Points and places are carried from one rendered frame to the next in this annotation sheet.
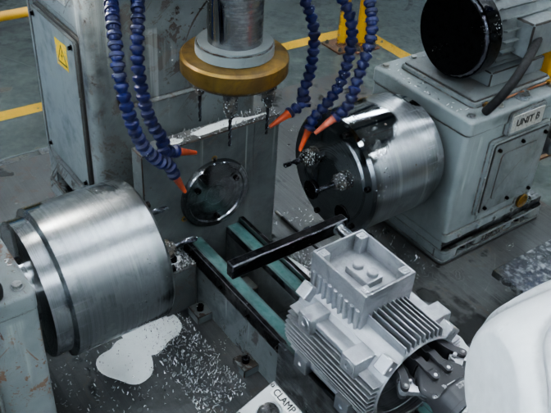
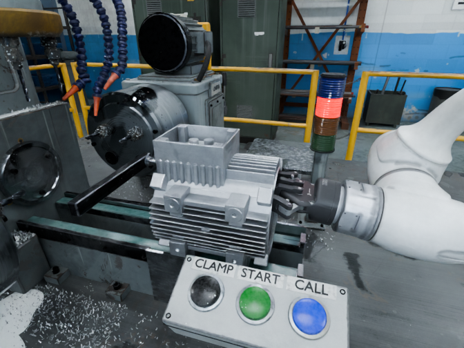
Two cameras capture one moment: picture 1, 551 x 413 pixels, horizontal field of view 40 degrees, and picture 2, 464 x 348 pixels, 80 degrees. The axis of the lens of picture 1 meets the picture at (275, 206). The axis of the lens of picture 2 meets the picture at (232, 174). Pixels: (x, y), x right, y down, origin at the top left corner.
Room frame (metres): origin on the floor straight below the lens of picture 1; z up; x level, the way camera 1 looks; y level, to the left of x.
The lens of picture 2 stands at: (0.46, 0.08, 1.29)
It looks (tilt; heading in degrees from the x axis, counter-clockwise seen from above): 26 degrees down; 324
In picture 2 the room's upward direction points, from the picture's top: straight up
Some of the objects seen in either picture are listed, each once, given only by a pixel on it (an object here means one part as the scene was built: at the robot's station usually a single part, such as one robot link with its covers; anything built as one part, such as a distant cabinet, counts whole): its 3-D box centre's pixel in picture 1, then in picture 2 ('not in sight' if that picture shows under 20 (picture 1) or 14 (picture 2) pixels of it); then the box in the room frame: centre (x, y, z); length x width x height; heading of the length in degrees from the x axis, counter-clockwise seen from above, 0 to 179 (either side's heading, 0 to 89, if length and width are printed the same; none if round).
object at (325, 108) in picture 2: not in sight; (328, 105); (0.87, -0.51, 1.14); 0.06 x 0.06 x 0.04
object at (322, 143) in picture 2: not in sight; (323, 140); (0.87, -0.51, 1.05); 0.06 x 0.06 x 0.04
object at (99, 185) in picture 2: (289, 245); (117, 179); (1.04, -0.03, 1.01); 0.26 x 0.04 x 0.03; 128
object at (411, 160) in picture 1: (377, 156); (146, 126); (1.31, -0.20, 1.04); 0.41 x 0.25 x 0.25; 128
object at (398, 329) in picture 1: (370, 338); (221, 201); (0.83, -0.16, 1.02); 0.20 x 0.19 x 0.19; 38
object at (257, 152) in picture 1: (199, 195); (19, 186); (1.23, 0.16, 0.97); 0.30 x 0.11 x 0.34; 128
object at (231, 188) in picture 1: (216, 193); (34, 173); (1.18, 0.12, 1.02); 0.15 x 0.02 x 0.15; 128
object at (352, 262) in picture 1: (361, 279); (199, 153); (0.86, -0.14, 1.11); 0.12 x 0.11 x 0.07; 38
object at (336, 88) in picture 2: not in sight; (331, 87); (0.87, -0.51, 1.19); 0.06 x 0.06 x 0.04
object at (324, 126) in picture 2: not in sight; (326, 123); (0.87, -0.51, 1.10); 0.06 x 0.06 x 0.04
